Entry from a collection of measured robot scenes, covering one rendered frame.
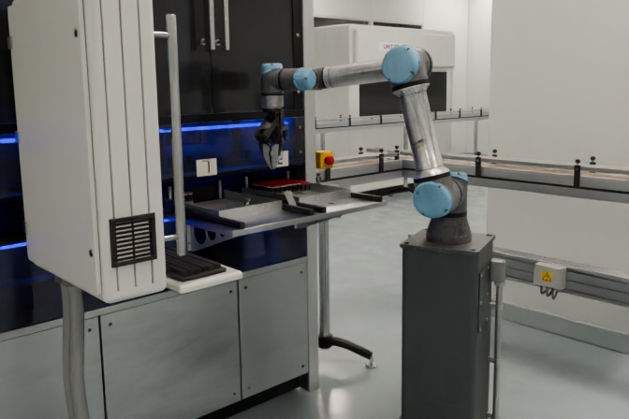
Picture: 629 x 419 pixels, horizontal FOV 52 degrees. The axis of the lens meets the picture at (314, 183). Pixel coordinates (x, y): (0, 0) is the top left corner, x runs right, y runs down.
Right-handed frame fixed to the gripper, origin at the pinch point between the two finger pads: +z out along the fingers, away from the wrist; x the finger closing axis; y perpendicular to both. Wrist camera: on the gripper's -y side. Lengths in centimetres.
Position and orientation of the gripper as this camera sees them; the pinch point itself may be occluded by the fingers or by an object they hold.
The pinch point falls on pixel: (271, 166)
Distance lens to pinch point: 227.6
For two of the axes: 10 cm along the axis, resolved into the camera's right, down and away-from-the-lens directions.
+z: 0.2, 9.9, 1.4
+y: 3.8, -1.4, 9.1
